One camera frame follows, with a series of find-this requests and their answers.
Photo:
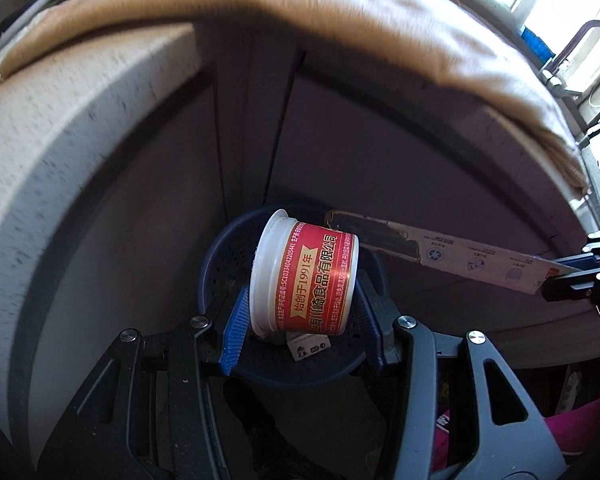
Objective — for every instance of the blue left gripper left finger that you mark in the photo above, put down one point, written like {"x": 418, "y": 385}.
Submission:
{"x": 236, "y": 323}

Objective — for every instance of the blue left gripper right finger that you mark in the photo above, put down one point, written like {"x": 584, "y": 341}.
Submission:
{"x": 375, "y": 315}

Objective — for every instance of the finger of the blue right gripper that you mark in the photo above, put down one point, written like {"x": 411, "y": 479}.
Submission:
{"x": 574, "y": 286}
{"x": 584, "y": 261}

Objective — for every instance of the long white paper strip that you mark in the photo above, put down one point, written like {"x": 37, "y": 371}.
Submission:
{"x": 465, "y": 258}

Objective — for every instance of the red white plastic cup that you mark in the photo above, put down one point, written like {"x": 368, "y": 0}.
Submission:
{"x": 302, "y": 278}

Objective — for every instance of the dark blue trash bin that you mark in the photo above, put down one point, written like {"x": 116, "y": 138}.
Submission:
{"x": 268, "y": 361}

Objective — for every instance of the trash inside bin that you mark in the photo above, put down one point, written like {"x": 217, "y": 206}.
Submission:
{"x": 303, "y": 345}

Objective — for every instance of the steel kitchen faucet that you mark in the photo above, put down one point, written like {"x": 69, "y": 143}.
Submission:
{"x": 574, "y": 72}

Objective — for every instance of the blue box on sill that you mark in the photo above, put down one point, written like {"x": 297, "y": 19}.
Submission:
{"x": 536, "y": 45}

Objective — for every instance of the beige cloth on counter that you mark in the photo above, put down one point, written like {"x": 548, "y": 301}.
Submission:
{"x": 433, "y": 38}

